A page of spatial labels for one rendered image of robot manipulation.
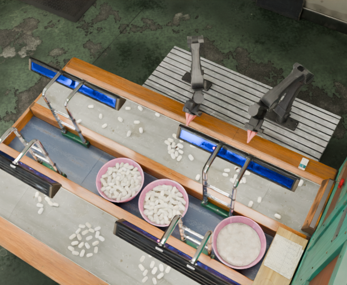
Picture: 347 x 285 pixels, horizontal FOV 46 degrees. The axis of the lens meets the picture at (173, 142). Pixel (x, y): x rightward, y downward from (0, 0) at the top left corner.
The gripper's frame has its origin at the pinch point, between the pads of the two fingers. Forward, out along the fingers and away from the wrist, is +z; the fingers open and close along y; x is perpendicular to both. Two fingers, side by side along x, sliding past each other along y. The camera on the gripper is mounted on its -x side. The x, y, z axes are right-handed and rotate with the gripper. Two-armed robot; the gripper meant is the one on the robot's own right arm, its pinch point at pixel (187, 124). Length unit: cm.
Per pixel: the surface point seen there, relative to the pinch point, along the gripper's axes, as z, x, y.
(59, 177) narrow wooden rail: 50, -36, -48
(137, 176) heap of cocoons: 34.6, -19.6, -11.0
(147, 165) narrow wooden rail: 27.1, -16.7, -8.2
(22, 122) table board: 38, -19, -96
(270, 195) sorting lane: 16, -4, 59
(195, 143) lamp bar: -0.2, -33.1, 17.6
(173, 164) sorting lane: 22.3, -9.3, 3.6
